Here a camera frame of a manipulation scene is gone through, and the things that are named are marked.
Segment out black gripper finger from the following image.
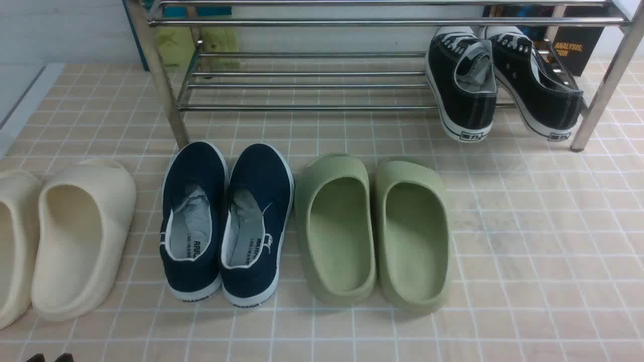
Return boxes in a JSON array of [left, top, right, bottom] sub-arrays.
[[55, 353, 74, 362]]

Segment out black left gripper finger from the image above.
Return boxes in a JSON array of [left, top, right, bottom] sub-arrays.
[[26, 354, 46, 362]]

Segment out navy slip-on shoe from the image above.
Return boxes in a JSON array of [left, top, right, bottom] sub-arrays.
[[159, 141, 228, 302], [219, 144, 294, 308]]

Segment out silver metal shoe rack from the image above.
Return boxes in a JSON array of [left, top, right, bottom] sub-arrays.
[[123, 1, 642, 153]]

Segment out cream foam slide right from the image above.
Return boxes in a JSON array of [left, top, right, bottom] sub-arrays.
[[31, 158, 136, 321]]

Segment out cream foam slide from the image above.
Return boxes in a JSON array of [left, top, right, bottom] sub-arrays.
[[1, 169, 42, 328], [31, 158, 136, 321]]

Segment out cream foam slide left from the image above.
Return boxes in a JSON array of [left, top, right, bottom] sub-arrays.
[[1, 169, 42, 328]]

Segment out green foam slide left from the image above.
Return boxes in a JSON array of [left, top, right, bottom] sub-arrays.
[[294, 153, 376, 306]]

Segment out green foam slide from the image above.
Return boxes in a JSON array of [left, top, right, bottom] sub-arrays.
[[373, 157, 451, 315], [294, 153, 376, 306]]

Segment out teal and green box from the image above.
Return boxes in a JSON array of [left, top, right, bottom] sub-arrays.
[[122, 1, 240, 71]]

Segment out green foam slide right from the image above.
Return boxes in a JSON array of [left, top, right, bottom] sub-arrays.
[[373, 157, 451, 315]]

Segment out black canvas sneaker left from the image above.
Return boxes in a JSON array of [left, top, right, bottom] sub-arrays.
[[425, 27, 498, 143]]

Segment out black canvas sneaker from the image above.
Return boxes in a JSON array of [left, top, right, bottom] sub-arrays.
[[480, 26, 583, 142], [425, 27, 498, 143]]

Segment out black canvas sneaker right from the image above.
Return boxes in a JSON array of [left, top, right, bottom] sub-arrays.
[[480, 26, 583, 142]]

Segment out black book orange text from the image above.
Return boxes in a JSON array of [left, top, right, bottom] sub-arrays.
[[482, 5, 605, 77]]

